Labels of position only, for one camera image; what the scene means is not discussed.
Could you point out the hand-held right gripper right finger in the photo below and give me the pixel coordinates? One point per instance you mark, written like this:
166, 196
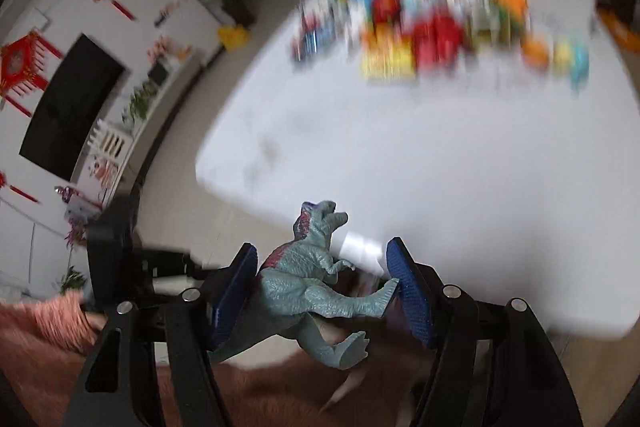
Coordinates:
411, 294

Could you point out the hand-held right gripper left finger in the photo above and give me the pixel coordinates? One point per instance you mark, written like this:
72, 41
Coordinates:
232, 302

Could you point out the green potted plant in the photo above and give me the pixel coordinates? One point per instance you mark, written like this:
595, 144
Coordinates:
142, 99

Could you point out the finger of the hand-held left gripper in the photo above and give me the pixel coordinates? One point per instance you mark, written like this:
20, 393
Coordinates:
170, 263

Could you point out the small red hanging decoration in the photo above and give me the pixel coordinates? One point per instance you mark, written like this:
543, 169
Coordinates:
17, 191

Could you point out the white television cabinet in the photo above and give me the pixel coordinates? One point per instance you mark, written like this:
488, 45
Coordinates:
112, 146

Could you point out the black television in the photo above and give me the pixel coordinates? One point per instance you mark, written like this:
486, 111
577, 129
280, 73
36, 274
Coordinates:
70, 107

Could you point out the yellow ornament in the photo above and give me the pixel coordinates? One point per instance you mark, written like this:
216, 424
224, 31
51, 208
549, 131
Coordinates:
234, 37

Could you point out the grey-green dinosaur toy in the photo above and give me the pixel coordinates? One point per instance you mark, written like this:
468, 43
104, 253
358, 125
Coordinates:
295, 287

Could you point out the red knot wall decoration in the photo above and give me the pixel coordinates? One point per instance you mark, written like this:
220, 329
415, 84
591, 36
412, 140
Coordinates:
22, 62

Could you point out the pink fluffy pants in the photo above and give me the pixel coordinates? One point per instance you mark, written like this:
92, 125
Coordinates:
45, 347

